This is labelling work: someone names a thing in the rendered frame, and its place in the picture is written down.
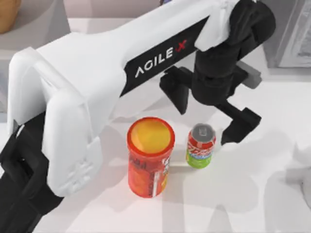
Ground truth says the red and green can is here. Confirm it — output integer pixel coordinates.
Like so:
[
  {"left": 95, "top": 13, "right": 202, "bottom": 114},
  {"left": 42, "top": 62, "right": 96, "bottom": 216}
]
[{"left": 185, "top": 123, "right": 217, "bottom": 169}]

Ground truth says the orange cylindrical canister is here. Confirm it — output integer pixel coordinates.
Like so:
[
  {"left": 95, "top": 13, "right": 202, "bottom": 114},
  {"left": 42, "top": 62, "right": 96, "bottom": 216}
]
[{"left": 127, "top": 116, "right": 176, "bottom": 199}]

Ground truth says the pale grey cabinet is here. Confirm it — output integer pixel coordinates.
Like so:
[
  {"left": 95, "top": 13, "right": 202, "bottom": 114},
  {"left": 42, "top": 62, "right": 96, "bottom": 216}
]
[{"left": 266, "top": 0, "right": 311, "bottom": 69}]

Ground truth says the tan rounded basket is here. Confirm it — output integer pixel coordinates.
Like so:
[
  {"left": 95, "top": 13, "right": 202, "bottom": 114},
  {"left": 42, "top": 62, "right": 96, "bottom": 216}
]
[{"left": 0, "top": 0, "right": 23, "bottom": 34}]

